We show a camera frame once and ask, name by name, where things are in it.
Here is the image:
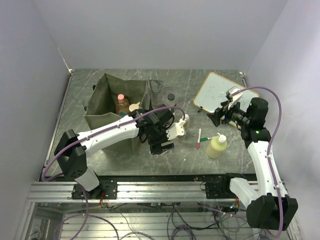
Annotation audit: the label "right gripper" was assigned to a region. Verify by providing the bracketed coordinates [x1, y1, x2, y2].
[207, 98, 251, 127]

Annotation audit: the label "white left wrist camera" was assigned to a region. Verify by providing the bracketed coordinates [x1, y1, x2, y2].
[166, 114, 190, 141]

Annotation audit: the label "yellow pump bottle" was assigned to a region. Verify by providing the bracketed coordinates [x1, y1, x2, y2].
[206, 133, 228, 159]

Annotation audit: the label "orange bottle pink cap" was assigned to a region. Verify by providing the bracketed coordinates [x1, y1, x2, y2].
[115, 94, 130, 117]

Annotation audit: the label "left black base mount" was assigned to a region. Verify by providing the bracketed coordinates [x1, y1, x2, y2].
[71, 177, 118, 200]

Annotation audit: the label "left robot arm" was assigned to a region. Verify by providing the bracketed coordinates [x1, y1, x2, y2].
[54, 106, 174, 199]

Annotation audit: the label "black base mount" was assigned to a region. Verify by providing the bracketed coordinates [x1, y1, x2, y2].
[71, 177, 118, 200]
[199, 172, 247, 199]

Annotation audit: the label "aluminium rail frame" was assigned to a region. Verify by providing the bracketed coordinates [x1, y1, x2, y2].
[26, 181, 236, 204]

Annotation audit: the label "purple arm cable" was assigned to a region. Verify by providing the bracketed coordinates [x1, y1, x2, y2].
[41, 105, 187, 182]
[231, 86, 285, 238]

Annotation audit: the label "pink marker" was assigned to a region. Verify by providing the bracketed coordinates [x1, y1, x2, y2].
[196, 128, 202, 149]

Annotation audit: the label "small whiteboard yellow frame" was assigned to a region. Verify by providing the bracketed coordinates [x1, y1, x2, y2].
[193, 72, 245, 113]

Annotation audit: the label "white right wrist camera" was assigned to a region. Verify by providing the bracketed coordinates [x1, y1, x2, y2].
[226, 86, 243, 110]

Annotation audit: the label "green bottle beige cap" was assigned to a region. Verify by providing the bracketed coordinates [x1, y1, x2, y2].
[128, 102, 140, 116]

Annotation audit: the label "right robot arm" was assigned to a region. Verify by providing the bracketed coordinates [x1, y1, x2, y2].
[207, 97, 298, 231]

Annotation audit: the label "loose cables under table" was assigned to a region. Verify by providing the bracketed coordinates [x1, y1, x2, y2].
[53, 199, 253, 240]

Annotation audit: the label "clear tube with dark label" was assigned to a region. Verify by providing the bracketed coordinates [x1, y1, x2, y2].
[149, 79, 163, 109]

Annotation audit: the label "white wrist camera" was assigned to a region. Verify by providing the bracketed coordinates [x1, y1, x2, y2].
[226, 86, 243, 110]
[166, 114, 190, 141]

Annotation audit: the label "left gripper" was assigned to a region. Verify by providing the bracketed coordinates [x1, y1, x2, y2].
[148, 122, 175, 155]

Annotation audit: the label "green marker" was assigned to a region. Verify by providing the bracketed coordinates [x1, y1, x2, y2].
[200, 136, 213, 142]

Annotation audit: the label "amber bottle white cap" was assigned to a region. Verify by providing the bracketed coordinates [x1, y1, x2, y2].
[177, 116, 190, 142]

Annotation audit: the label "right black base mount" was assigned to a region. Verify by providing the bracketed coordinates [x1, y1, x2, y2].
[199, 172, 247, 199]

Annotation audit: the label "clear bottle with black label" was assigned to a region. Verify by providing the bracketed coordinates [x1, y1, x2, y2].
[164, 93, 177, 107]

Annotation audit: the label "olive canvas bag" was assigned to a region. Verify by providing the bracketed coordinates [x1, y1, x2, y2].
[83, 72, 156, 154]

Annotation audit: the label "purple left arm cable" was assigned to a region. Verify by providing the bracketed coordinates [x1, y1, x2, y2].
[41, 105, 187, 182]

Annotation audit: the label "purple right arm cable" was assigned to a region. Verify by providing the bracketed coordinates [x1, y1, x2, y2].
[231, 86, 285, 238]

